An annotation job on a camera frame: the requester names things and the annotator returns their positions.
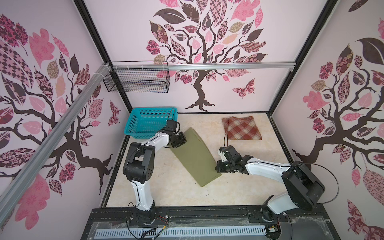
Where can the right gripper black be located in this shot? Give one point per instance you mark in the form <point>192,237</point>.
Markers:
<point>219,168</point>

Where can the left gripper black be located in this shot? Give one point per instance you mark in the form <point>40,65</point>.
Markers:
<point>182,141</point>

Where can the olive green skirt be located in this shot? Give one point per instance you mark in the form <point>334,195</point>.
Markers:
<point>197,159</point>

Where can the red plaid skirt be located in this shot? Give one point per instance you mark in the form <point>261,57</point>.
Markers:
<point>241,128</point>

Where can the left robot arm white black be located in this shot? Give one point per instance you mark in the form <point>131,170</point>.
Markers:
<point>139,165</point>

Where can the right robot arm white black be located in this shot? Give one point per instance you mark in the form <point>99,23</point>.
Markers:
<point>303,188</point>

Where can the teal plastic basket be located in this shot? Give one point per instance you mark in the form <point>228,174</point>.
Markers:
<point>143,123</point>

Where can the white slotted cable duct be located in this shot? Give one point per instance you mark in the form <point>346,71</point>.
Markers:
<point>178,233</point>

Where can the black wire basket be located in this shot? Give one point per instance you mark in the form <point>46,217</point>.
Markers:
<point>138,77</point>

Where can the aluminium rail back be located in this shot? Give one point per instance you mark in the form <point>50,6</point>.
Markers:
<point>222,66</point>

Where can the aluminium rail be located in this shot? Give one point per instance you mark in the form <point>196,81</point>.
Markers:
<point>23,180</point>
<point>222,66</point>

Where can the aluminium rail left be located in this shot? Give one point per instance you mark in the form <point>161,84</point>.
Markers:
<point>23,180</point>

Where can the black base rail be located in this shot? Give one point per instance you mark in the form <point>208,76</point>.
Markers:
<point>291,225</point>

